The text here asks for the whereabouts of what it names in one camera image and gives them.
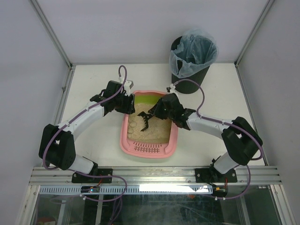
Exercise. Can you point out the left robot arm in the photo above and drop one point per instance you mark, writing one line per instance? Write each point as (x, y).
(58, 141)

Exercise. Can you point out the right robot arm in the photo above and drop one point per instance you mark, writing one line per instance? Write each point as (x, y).
(240, 139)

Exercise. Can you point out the blue plastic bin liner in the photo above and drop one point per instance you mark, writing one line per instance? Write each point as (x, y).
(194, 51)

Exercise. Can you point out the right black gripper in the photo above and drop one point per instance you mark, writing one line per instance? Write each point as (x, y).
(154, 111)

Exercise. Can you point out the black trash bin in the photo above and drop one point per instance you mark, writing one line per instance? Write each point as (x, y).
(190, 84)

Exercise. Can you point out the pink litter box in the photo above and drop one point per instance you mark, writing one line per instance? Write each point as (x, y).
(144, 149)

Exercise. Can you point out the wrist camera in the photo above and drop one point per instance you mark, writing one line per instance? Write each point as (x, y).
(127, 87)
(171, 89)

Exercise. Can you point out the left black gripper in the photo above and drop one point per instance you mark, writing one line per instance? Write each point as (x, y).
(128, 103)

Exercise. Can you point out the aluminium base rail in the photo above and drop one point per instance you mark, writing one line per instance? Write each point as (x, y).
(257, 175)

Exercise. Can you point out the black litter scoop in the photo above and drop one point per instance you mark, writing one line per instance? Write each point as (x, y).
(146, 117)

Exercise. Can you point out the beige cat litter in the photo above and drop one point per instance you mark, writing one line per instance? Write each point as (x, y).
(158, 131)

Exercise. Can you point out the litter clump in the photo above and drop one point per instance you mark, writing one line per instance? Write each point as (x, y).
(132, 124)
(130, 130)

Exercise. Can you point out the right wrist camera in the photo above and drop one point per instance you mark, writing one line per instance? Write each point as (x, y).
(171, 89)

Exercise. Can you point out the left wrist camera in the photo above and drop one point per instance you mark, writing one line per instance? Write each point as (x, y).
(127, 87)

